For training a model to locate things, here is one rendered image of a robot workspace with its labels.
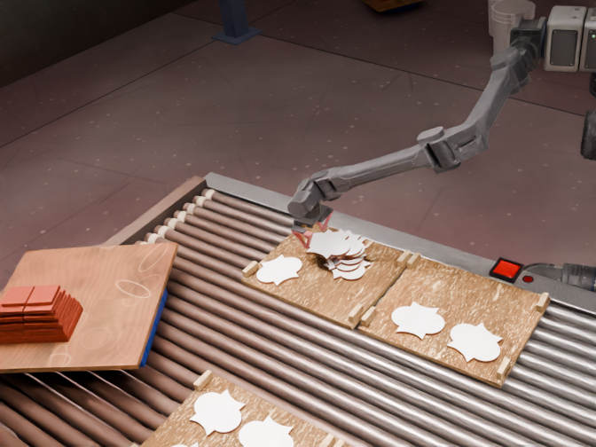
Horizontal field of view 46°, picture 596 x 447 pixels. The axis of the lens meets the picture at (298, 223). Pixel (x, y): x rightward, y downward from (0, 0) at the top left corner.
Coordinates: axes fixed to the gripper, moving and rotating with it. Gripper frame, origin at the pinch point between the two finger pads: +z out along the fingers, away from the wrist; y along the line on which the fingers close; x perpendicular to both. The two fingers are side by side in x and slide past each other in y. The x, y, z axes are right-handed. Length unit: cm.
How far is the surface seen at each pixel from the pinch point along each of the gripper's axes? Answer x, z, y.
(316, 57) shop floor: -200, 100, -309
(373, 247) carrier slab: 14.1, 7.8, -11.4
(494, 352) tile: 63, 7, 15
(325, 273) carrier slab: 6.3, 8.1, 5.5
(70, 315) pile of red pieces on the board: -39, -5, 63
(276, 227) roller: -22.5, 10.2, -9.8
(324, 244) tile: 3.8, 1.0, 0.7
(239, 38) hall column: -286, 100, -320
